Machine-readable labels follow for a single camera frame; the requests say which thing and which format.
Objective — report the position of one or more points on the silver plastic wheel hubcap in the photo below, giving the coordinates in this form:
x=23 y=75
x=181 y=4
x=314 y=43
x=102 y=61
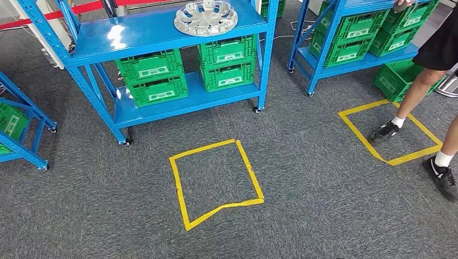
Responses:
x=205 y=18

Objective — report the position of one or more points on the blue metal shelf rack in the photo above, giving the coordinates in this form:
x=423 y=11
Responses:
x=375 y=62
x=35 y=110
x=143 y=32

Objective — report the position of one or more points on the yellow floor tape square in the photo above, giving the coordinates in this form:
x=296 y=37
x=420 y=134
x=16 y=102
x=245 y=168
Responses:
x=415 y=154
x=180 y=193

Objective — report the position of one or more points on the clear plastic bottle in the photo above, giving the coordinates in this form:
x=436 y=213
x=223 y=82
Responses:
x=49 y=58

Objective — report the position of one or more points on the chrome chair base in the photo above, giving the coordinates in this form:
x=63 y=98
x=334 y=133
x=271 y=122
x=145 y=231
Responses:
x=449 y=87

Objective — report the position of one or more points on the person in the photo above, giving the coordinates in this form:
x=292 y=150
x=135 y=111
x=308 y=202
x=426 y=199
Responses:
x=440 y=46

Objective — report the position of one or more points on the red barrier belt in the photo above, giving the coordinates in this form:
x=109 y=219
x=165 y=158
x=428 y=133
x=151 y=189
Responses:
x=10 y=23

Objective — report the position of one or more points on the black stanchion post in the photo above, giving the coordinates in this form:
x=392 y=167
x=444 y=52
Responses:
x=108 y=7

